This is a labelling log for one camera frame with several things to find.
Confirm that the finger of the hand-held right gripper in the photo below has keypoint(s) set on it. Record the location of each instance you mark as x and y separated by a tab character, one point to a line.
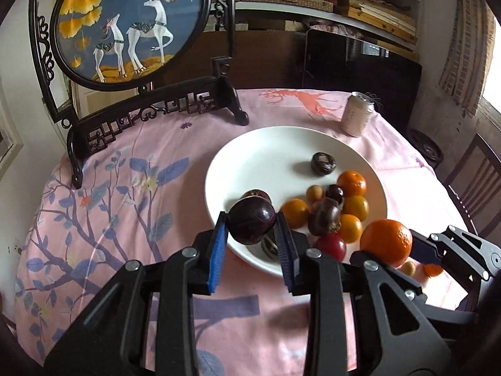
424	251
395	272

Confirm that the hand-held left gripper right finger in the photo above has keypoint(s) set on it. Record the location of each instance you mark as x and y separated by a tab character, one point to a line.
283	250

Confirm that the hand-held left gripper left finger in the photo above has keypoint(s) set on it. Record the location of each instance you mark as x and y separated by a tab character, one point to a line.
217	250

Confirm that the dark water chestnut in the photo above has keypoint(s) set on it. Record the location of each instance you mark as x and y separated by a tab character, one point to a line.
324	216
269	247
254	195
324	163

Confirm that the large mandarin orange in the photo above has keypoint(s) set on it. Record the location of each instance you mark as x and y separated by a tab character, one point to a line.
386	243

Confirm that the smooth round orange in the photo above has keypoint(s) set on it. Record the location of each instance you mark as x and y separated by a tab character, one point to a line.
295	213

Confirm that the large dark red plum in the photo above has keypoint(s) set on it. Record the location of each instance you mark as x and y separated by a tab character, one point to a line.
250	221

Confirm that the red cherry tomato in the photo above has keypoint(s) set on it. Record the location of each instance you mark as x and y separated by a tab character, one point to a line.
332	246

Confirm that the tan longan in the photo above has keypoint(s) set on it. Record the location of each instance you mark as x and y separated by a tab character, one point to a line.
314	194
409	268

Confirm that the tiny dark plum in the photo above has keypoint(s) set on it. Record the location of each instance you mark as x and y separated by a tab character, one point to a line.
334	194

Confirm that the white oval plate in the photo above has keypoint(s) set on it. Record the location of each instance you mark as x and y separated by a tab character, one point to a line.
274	156

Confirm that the small mandarin orange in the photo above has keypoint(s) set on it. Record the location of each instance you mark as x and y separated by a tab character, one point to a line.
351	183

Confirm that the pink printed tablecloth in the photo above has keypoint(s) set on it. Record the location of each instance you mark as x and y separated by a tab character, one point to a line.
137	243

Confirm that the dark wooden slatted chair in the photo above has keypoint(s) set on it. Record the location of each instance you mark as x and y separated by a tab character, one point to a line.
477	188

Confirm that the black round stool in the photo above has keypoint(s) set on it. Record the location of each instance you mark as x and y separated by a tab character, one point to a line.
427	148

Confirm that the pale drink can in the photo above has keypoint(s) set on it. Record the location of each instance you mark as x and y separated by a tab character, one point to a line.
357	115

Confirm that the black flat screen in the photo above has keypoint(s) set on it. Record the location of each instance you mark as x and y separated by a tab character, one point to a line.
360	70

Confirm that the brown wooden cabinet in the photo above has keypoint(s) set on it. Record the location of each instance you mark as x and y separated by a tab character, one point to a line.
254	58

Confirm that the bright window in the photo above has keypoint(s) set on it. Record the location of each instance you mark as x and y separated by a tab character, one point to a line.
493	66

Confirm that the pink folded cloth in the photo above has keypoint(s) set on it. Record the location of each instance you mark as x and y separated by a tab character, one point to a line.
334	28

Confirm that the deer picture table screen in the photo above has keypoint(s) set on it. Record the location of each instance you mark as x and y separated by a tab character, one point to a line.
129	27

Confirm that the stack of books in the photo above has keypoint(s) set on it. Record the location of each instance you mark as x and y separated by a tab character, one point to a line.
379	11

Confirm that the white window frame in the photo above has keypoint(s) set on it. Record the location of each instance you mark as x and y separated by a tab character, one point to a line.
13	141

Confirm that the wooden wall shelf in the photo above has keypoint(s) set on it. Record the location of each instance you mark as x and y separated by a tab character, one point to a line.
297	15

